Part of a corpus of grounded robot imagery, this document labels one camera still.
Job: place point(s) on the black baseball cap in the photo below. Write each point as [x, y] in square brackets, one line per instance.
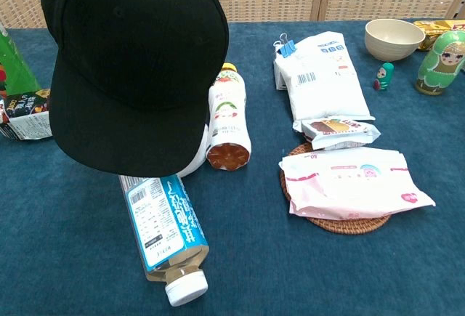
[134, 65]

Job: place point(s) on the peach tea bottle yellow cap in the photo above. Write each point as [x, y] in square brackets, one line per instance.
[229, 120]

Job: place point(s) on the white foam mannequin head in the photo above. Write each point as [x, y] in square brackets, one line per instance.
[198, 150]

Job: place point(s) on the blue binder clip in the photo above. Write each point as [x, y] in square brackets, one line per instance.
[286, 48]

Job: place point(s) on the small snack cake packet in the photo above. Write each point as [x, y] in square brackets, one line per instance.
[341, 132]

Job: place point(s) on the white powder bag with barcode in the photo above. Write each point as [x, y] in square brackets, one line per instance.
[323, 80]

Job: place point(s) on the clear bottle with blue label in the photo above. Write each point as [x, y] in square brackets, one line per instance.
[167, 236]

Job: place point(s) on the pink wet wipes pack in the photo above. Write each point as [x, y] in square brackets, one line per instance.
[348, 189]

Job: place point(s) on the round woven rattan coaster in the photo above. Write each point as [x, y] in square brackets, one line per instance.
[345, 223]

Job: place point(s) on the small teal nesting doll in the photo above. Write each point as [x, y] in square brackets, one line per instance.
[384, 76]

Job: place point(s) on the beige ceramic bowl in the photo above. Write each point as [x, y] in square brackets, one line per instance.
[394, 40]

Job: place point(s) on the large green nesting doll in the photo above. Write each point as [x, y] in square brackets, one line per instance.
[441, 63]

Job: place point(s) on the gold snack package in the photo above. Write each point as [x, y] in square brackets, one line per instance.
[436, 29]

